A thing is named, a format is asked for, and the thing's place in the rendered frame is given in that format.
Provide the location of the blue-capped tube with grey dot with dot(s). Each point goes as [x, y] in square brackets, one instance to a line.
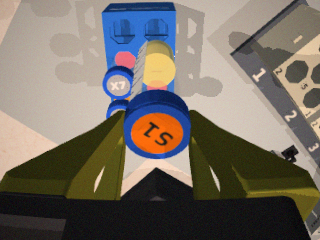
[117, 105]

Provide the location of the blue sample tube rack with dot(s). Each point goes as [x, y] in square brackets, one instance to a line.
[147, 17]

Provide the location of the cream tube rack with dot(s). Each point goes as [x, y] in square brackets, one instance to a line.
[313, 220]

